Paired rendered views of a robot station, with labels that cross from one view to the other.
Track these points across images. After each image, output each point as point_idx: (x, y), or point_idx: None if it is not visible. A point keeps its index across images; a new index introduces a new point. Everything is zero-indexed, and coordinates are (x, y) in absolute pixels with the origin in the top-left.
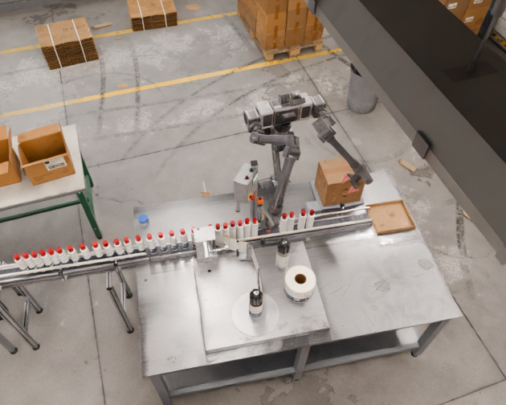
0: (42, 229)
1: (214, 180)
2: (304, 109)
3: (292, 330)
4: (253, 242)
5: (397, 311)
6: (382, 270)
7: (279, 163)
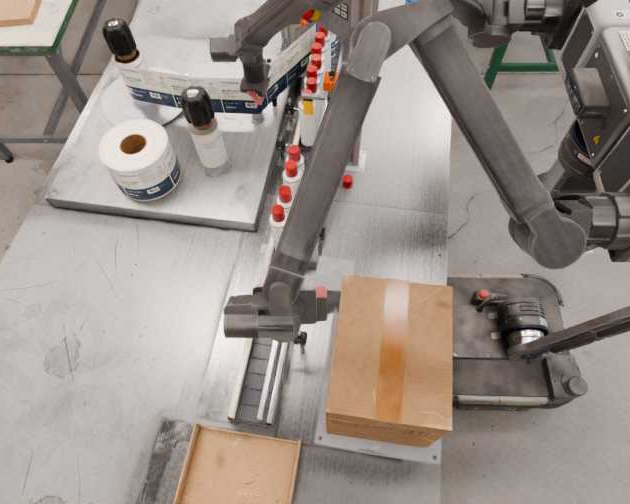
0: (513, 37)
1: (595, 273)
2: (627, 150)
3: (82, 140)
4: (294, 136)
5: None
6: (98, 380)
7: (574, 333)
